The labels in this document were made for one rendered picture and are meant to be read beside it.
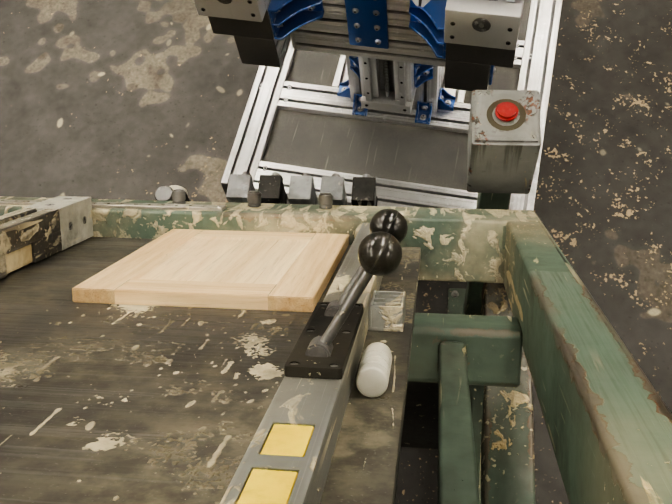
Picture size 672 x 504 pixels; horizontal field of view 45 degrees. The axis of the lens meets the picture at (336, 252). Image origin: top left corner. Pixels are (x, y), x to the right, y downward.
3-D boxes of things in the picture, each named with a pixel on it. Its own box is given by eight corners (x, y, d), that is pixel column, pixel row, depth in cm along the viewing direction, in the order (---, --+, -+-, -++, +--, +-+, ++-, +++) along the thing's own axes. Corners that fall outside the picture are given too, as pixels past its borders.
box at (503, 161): (528, 144, 162) (539, 87, 145) (529, 197, 156) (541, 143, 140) (466, 143, 163) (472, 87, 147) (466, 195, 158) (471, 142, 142)
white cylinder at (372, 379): (387, 399, 74) (392, 368, 82) (388, 368, 74) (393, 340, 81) (355, 397, 75) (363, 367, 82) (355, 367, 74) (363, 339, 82)
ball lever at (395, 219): (348, 325, 86) (415, 218, 83) (344, 336, 82) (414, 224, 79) (317, 306, 86) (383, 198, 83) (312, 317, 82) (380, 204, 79)
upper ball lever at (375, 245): (334, 365, 74) (411, 242, 71) (328, 380, 71) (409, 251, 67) (298, 343, 74) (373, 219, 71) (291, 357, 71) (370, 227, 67)
